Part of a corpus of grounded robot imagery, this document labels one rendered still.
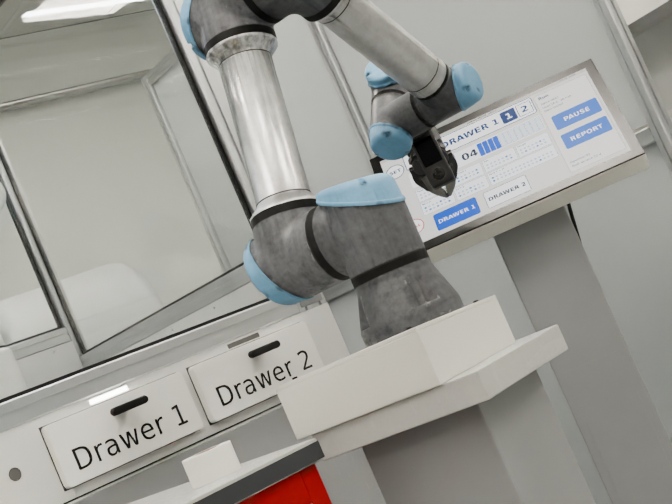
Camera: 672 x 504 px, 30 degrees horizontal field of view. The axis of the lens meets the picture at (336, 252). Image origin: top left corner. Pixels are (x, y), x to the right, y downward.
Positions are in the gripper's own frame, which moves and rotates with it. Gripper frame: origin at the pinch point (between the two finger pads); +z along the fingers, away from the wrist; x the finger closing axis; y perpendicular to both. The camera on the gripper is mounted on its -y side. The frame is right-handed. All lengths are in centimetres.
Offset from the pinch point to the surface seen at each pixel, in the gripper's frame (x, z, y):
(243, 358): 46, -7, -23
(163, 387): 58, -18, -32
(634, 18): -83, 164, 203
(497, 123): -14.8, 6.8, 19.5
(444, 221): 3.0, 6.7, -0.1
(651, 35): -92, 198, 227
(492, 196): -7.8, 6.7, 0.8
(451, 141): -4.5, 6.8, 20.3
